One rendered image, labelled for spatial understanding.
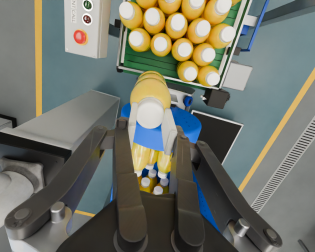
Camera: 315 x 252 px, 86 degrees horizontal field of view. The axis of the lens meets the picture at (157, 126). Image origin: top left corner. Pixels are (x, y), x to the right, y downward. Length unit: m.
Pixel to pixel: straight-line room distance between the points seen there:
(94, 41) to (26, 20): 1.51
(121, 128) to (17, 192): 0.74
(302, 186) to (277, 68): 1.51
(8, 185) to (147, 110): 0.72
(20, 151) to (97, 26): 0.61
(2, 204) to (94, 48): 0.62
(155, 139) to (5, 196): 0.60
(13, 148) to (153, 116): 0.78
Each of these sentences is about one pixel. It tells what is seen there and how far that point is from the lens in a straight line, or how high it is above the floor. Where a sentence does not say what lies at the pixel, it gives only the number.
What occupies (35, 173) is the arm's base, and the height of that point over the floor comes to 1.09.
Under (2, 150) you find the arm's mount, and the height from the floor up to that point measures 1.07.
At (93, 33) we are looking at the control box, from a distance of 0.60.
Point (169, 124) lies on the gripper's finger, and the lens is 0.18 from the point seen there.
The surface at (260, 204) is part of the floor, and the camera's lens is 2.75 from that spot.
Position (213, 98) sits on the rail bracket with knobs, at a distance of 0.70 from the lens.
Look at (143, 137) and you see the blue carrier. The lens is 0.49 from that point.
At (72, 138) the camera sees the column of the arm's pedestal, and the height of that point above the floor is 0.90.
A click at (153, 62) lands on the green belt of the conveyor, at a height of 0.90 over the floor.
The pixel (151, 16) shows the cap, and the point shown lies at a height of 1.11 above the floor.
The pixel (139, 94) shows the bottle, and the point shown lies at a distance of 0.26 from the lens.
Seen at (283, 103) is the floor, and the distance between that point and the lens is 2.07.
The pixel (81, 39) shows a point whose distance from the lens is 0.60.
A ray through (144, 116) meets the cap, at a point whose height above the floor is 1.44.
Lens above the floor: 1.66
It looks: 66 degrees down
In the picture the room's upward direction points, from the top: 173 degrees counter-clockwise
